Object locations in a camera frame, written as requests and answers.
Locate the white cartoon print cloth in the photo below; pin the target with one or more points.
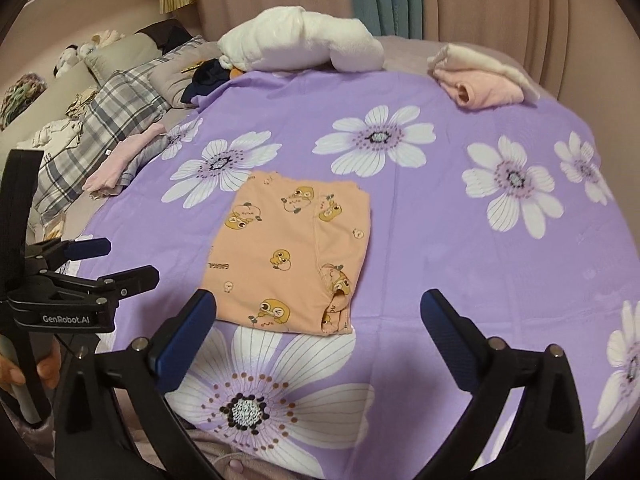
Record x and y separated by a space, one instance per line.
62 122

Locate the person's left hand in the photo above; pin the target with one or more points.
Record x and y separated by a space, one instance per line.
49 367

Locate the grey pillow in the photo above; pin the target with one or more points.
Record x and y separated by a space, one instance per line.
175 72

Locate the beige pillow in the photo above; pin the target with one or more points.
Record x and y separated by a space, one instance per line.
122 57

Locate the multicolour yarn ball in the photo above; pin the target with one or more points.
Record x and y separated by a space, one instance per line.
22 97

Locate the purple floral bed sheet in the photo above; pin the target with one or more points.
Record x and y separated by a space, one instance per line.
425 260

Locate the white plush toy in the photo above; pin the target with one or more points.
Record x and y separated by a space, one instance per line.
82 52

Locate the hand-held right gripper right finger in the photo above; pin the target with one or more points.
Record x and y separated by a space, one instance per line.
442 325

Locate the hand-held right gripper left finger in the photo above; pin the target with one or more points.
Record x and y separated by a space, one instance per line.
187 325

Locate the dark brown cushion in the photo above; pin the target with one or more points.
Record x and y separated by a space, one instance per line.
165 35

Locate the small orange item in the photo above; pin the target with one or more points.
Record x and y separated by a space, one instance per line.
237 73

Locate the grey plaid blanket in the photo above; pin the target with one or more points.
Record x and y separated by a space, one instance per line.
120 105

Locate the folded pink garment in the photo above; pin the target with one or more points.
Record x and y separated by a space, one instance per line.
485 91

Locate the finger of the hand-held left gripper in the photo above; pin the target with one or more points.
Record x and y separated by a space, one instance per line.
92 247
135 280

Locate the small light pink garment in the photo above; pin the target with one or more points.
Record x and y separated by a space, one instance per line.
120 160

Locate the folded cream garment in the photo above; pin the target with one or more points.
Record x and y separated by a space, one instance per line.
485 62

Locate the white fluffy blanket bundle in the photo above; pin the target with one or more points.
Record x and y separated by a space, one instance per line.
300 35

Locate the dark navy cloth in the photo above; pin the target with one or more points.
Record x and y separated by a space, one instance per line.
210 77

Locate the orange cartoon print shirt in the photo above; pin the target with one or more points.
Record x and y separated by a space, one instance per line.
280 230

